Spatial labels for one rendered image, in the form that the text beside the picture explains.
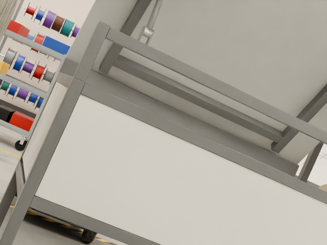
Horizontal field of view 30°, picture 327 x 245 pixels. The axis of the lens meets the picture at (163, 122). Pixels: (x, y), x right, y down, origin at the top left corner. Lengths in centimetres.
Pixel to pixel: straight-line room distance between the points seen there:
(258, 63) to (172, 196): 74
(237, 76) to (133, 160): 73
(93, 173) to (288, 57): 97
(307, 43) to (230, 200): 74
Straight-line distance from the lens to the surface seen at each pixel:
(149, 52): 202
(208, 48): 249
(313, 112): 267
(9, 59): 880
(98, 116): 200
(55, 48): 579
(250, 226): 222
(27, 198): 202
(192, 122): 268
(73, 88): 198
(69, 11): 968
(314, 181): 744
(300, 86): 263
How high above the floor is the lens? 78
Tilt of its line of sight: level
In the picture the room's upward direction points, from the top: 24 degrees clockwise
